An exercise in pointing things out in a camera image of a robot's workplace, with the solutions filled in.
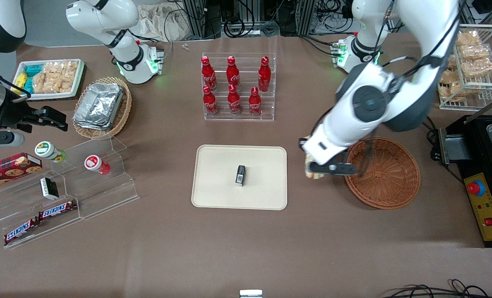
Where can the red cola bottle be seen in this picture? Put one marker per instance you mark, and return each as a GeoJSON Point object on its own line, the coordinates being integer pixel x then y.
{"type": "Point", "coordinates": [233, 73]}
{"type": "Point", "coordinates": [234, 101]}
{"type": "Point", "coordinates": [255, 103]}
{"type": "Point", "coordinates": [210, 102]}
{"type": "Point", "coordinates": [209, 74]}
{"type": "Point", "coordinates": [264, 74]}

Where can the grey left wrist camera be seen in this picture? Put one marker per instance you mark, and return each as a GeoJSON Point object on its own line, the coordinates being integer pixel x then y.
{"type": "Point", "coordinates": [332, 168]}

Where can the triangular sandwich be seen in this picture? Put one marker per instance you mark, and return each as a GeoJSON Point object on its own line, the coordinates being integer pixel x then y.
{"type": "Point", "coordinates": [315, 176]}

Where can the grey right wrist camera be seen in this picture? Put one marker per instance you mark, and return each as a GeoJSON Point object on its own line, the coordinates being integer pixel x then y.
{"type": "Point", "coordinates": [3, 139]}

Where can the beige plastic tray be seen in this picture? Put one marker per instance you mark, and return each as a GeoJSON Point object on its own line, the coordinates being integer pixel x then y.
{"type": "Point", "coordinates": [217, 182]}

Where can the white rectangular snack tray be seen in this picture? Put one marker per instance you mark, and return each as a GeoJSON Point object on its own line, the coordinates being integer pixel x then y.
{"type": "Point", "coordinates": [78, 82]}

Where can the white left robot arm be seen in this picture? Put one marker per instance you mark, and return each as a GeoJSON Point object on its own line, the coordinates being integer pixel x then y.
{"type": "Point", "coordinates": [341, 124]}

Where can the white crumpled cloth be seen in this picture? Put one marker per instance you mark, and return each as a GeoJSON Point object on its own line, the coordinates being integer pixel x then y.
{"type": "Point", "coordinates": [159, 22]}

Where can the yellow snack packet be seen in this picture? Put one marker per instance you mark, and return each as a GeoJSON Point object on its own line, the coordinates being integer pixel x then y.
{"type": "Point", "coordinates": [20, 80]}

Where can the black box with grey face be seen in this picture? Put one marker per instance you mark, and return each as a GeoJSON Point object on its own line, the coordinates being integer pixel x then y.
{"type": "Point", "coordinates": [457, 149]}

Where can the small black box with label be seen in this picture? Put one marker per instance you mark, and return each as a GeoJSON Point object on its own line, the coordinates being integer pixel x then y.
{"type": "Point", "coordinates": [240, 176]}

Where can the clear bag of crackers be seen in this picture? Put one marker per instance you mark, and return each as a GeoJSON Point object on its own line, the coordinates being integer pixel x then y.
{"type": "Point", "coordinates": [452, 62]}
{"type": "Point", "coordinates": [450, 85]}
{"type": "Point", "coordinates": [468, 38]}
{"type": "Point", "coordinates": [479, 62]}

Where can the oval light wicker basket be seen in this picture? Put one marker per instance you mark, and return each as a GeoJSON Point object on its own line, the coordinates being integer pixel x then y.
{"type": "Point", "coordinates": [121, 118]}

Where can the clear acrylic bottle rack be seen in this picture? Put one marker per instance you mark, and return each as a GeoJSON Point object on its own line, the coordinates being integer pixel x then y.
{"type": "Point", "coordinates": [266, 107]}

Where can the small black white box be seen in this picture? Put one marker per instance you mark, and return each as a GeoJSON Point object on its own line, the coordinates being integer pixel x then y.
{"type": "Point", "coordinates": [49, 188]}

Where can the green lidded small bottle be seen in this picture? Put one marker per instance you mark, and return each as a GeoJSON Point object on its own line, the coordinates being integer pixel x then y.
{"type": "Point", "coordinates": [47, 150]}

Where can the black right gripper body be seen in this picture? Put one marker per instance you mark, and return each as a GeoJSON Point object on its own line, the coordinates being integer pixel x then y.
{"type": "Point", "coordinates": [15, 114]}

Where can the snickers bar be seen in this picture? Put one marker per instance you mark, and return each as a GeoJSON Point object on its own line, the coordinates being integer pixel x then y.
{"type": "Point", "coordinates": [57, 210]}
{"type": "Point", "coordinates": [21, 230]}

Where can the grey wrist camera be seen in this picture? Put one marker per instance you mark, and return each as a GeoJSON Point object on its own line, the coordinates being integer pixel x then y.
{"type": "Point", "coordinates": [3, 139]}
{"type": "Point", "coordinates": [332, 168]}

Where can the teal snack packet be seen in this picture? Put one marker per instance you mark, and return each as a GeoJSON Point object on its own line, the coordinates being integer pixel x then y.
{"type": "Point", "coordinates": [34, 70]}

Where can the yellow emergency stop box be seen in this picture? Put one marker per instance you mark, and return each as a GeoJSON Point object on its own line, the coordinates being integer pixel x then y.
{"type": "Point", "coordinates": [488, 211]}

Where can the round brown wicker basket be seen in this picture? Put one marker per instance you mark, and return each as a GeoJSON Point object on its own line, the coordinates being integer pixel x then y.
{"type": "Point", "coordinates": [394, 182]}

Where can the clear acrylic stepped shelf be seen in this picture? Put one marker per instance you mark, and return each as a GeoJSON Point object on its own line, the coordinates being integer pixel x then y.
{"type": "Point", "coordinates": [105, 194]}

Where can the black appliance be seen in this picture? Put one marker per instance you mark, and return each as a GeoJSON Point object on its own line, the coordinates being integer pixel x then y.
{"type": "Point", "coordinates": [477, 153]}

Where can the white silver small device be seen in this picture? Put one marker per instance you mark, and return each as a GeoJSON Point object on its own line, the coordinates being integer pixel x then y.
{"type": "Point", "coordinates": [250, 294]}

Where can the red lidded small bottle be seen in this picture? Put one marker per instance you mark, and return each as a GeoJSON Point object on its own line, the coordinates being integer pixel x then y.
{"type": "Point", "coordinates": [94, 163]}

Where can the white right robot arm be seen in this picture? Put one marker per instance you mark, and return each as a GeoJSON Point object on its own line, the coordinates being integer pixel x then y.
{"type": "Point", "coordinates": [105, 16]}

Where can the red cookie box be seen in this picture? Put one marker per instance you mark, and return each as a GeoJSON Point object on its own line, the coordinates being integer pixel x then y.
{"type": "Point", "coordinates": [10, 169]}

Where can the bag of rice crackers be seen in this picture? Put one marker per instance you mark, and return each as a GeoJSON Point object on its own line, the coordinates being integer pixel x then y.
{"type": "Point", "coordinates": [55, 78]}

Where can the aluminium foil container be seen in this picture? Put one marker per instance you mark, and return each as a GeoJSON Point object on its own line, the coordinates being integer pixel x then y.
{"type": "Point", "coordinates": [99, 105]}

